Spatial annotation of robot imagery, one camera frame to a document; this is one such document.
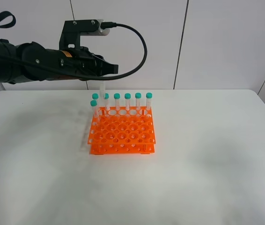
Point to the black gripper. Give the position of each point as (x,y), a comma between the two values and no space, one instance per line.
(84,63)

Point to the test tube with green cap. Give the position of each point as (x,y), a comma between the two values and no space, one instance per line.
(102,92)

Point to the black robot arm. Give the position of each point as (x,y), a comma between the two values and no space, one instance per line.
(31,62)

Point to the row tube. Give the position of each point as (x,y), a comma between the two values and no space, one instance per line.
(106,101)
(117,101)
(148,100)
(95,97)
(138,98)
(127,101)

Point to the front-left racked test tube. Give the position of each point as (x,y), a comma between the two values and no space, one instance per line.
(95,108)

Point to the orange test tube rack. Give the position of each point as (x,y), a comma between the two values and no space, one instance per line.
(122,132)

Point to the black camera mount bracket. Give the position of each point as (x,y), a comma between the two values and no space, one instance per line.
(73,30)

